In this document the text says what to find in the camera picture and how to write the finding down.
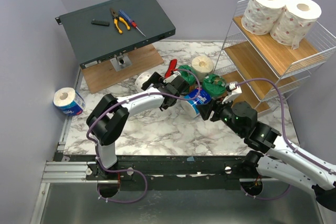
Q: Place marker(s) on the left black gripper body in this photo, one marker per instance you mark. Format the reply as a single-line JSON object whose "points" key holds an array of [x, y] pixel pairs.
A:
{"points": [[173, 104]]}

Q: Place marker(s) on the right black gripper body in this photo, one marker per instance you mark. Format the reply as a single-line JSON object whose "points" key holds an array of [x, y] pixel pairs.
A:
{"points": [[213, 109]]}

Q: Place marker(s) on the floral roll back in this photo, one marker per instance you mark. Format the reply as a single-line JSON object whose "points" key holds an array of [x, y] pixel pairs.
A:
{"points": [[141, 80]]}

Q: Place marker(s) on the floral roll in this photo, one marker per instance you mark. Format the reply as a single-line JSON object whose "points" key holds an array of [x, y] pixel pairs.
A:
{"points": [[295, 21], [261, 15], [141, 80]]}

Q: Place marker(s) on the floral roll front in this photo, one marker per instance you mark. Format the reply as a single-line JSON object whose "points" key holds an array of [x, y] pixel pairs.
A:
{"points": [[295, 21]]}

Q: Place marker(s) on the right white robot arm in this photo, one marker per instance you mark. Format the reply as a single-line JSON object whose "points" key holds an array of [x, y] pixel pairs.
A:
{"points": [[272, 155]]}

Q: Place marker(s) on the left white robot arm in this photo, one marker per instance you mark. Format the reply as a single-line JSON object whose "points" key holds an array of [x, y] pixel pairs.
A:
{"points": [[108, 118]]}

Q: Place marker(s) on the bottom wooden shelf board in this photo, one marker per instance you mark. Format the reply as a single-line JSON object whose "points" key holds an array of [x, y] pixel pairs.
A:
{"points": [[247, 94]]}

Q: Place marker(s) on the wooden shelf board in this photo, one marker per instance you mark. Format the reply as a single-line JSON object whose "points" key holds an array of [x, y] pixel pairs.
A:
{"points": [[279, 57], [247, 94], [251, 65]]}

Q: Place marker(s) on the middle wooden shelf board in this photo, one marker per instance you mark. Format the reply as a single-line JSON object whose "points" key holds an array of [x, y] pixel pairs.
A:
{"points": [[251, 65]]}

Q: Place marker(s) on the top wooden shelf board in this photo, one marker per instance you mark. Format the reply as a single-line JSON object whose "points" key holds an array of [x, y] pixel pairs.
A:
{"points": [[279, 57]]}

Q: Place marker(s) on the blue Tempo tissue roll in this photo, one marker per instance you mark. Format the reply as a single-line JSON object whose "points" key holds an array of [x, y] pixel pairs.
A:
{"points": [[190, 106]]}

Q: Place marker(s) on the green wrapped roll right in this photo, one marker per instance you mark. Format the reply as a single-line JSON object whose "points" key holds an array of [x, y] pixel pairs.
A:
{"points": [[214, 85]]}

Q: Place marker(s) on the green wrapped roll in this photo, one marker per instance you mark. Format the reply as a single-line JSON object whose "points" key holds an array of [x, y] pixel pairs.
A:
{"points": [[214, 85], [185, 71]]}

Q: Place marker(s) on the green wrapped roll left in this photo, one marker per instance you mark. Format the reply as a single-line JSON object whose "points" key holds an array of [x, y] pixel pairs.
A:
{"points": [[185, 71]]}

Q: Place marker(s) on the red utility knife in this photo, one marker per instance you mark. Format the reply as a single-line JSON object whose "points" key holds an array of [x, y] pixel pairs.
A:
{"points": [[172, 66]]}

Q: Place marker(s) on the cream wrapped roll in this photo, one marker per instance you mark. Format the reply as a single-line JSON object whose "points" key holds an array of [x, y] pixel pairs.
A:
{"points": [[203, 66]]}

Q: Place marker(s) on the wooden board under chassis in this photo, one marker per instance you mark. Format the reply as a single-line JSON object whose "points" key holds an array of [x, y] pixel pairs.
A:
{"points": [[113, 71]]}

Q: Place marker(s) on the dark grey rack chassis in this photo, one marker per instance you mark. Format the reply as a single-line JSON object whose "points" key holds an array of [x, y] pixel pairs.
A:
{"points": [[110, 29]]}

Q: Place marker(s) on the blue red screwdriver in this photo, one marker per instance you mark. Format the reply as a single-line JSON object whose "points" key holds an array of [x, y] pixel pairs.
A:
{"points": [[130, 21]]}

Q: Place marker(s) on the blue wrapped roll far left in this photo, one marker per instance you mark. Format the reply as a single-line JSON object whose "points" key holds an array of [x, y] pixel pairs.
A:
{"points": [[69, 101]]}

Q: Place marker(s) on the black bit holder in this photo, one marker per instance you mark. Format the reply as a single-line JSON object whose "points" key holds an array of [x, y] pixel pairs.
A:
{"points": [[100, 23]]}

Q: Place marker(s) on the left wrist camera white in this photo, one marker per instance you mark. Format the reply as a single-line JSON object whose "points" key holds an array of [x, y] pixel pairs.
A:
{"points": [[173, 79]]}

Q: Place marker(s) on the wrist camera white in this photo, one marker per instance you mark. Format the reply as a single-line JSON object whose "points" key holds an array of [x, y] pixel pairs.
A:
{"points": [[173, 79], [233, 91]]}

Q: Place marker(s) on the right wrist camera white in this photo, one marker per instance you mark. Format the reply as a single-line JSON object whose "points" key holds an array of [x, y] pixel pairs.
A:
{"points": [[233, 91]]}

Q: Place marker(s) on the white wire shelf rack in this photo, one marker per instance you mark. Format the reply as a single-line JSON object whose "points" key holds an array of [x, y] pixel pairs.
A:
{"points": [[318, 36]]}

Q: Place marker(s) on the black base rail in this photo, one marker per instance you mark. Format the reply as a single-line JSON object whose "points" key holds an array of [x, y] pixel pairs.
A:
{"points": [[176, 172]]}

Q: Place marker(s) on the yellow handled pliers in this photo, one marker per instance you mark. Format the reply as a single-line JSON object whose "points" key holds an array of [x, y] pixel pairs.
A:
{"points": [[116, 19]]}

